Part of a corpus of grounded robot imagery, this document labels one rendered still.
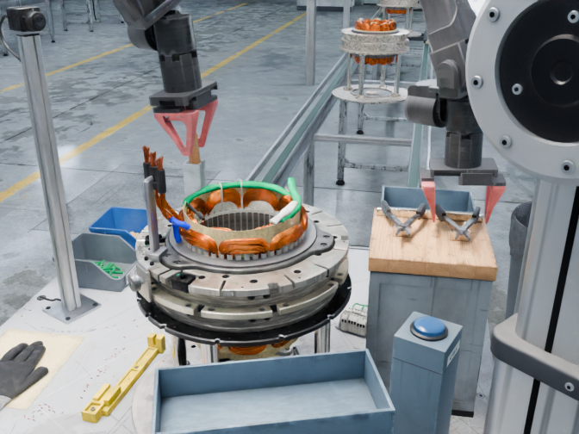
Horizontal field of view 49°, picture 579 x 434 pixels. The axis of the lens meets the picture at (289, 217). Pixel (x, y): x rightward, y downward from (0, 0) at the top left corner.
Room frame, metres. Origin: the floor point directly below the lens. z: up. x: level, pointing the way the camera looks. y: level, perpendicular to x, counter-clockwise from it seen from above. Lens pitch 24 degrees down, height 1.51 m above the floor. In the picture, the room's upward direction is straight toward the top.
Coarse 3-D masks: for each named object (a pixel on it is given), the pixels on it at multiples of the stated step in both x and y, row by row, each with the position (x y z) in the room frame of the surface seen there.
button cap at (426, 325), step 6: (420, 318) 0.72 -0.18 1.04; (426, 318) 0.72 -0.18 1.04; (432, 318) 0.72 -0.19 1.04; (414, 324) 0.71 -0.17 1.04; (420, 324) 0.71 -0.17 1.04; (426, 324) 0.71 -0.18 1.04; (432, 324) 0.71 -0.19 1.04; (438, 324) 0.71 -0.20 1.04; (444, 324) 0.71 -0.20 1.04; (414, 330) 0.71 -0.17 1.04; (420, 330) 0.70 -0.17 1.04; (426, 330) 0.70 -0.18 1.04; (432, 330) 0.70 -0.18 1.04; (438, 330) 0.70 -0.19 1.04; (444, 330) 0.70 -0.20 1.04; (426, 336) 0.69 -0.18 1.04; (432, 336) 0.69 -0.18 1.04
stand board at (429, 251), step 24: (384, 216) 1.01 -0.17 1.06; (384, 240) 0.92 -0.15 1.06; (408, 240) 0.92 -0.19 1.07; (432, 240) 0.92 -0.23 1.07; (480, 240) 0.92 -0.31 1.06; (384, 264) 0.86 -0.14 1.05; (408, 264) 0.85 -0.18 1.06; (432, 264) 0.84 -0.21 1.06; (456, 264) 0.84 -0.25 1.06; (480, 264) 0.84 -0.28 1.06
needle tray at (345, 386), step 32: (352, 352) 0.62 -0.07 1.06; (160, 384) 0.59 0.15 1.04; (192, 384) 0.59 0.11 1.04; (224, 384) 0.60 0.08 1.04; (256, 384) 0.60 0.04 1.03; (288, 384) 0.61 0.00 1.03; (320, 384) 0.61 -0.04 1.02; (352, 384) 0.61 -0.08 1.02; (160, 416) 0.56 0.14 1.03; (192, 416) 0.56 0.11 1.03; (224, 416) 0.56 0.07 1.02; (256, 416) 0.56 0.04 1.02; (288, 416) 0.56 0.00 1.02; (320, 416) 0.51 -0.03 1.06; (352, 416) 0.51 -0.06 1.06; (384, 416) 0.52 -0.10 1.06
